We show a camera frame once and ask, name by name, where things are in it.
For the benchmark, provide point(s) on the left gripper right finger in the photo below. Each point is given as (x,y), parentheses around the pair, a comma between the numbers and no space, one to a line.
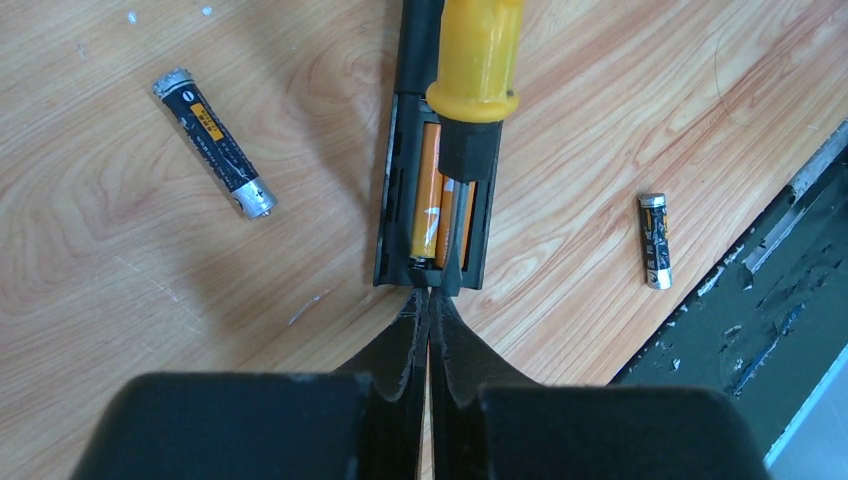
(462,366)

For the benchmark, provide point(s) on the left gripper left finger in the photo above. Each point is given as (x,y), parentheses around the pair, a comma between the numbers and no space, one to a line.
(393,371)

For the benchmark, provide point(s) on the yellow handled screwdriver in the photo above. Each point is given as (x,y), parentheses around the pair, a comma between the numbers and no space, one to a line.
(472,95)

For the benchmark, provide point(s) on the orange battery left slot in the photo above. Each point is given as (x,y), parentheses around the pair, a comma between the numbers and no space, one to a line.
(428,197)

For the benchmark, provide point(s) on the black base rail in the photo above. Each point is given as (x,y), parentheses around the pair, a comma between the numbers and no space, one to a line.
(711,338)

